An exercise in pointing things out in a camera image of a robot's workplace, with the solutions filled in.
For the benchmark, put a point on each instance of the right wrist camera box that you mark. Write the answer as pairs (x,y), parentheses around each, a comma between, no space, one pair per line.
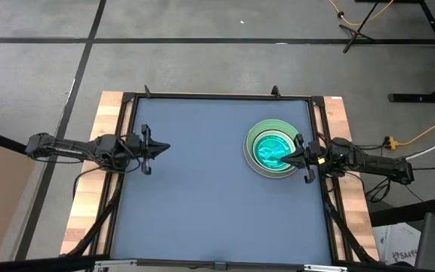
(315,151)

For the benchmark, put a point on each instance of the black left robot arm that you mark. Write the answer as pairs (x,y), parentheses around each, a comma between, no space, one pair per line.
(70,145)

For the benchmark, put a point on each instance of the clear green plastic plate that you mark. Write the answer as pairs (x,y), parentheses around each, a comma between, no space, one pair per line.
(278,158)
(272,151)

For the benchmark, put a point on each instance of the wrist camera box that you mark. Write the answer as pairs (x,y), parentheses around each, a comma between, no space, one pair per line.
(133,141)
(315,151)

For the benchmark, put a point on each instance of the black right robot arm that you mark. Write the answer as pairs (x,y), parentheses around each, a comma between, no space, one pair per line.
(372,162)

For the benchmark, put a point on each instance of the black aluminium table frame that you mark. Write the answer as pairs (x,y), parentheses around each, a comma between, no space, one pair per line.
(221,96)

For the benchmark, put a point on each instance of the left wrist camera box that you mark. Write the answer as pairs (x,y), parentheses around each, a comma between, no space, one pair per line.
(133,141)

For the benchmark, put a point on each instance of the white printed cardboard box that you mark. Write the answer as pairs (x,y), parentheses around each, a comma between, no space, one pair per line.
(395,242)

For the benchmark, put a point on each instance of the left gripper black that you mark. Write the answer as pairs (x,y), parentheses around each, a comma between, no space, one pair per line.
(146,166)

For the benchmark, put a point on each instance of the black tripod stand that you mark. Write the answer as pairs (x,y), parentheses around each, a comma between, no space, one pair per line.
(355,34)

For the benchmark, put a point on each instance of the black desk leg frame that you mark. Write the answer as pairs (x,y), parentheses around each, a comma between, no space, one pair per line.
(421,97)

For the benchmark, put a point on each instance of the large grey plastic plate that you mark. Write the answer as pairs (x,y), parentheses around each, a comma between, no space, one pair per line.
(272,176)

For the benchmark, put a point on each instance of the clear blue plastic plate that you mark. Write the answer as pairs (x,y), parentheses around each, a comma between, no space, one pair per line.
(266,143)
(263,155)

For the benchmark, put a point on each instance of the large opaque green plate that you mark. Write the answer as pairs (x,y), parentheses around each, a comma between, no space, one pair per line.
(266,124)

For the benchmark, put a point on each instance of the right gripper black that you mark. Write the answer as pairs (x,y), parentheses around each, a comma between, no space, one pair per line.
(305,162)

